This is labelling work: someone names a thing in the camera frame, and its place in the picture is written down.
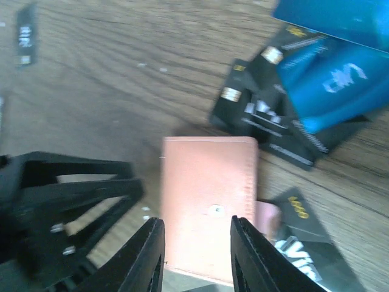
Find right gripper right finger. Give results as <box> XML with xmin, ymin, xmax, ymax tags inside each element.
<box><xmin>230</xmin><ymin>215</ymin><xmax>324</xmax><ymax>292</ymax></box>

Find blue card pile top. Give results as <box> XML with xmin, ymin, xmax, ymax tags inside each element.
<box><xmin>274</xmin><ymin>1</ymin><xmax>388</xmax><ymax>134</ymax></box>

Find black card beside holder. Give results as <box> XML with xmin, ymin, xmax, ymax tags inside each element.
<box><xmin>273</xmin><ymin>187</ymin><xmax>366</xmax><ymax>292</ymax></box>

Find lone black card far left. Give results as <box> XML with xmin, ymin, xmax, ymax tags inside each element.
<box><xmin>15</xmin><ymin>2</ymin><xmax>38</xmax><ymax>67</ymax></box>

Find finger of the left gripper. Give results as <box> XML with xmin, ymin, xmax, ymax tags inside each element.
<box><xmin>1</xmin><ymin>151</ymin><xmax>143</xmax><ymax>274</ymax></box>

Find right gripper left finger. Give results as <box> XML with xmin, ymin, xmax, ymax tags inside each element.
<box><xmin>76</xmin><ymin>217</ymin><xmax>165</xmax><ymax>292</ymax></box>

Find black cards under blue pile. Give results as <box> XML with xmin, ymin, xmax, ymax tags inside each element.
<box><xmin>209</xmin><ymin>25</ymin><xmax>373</xmax><ymax>170</ymax></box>

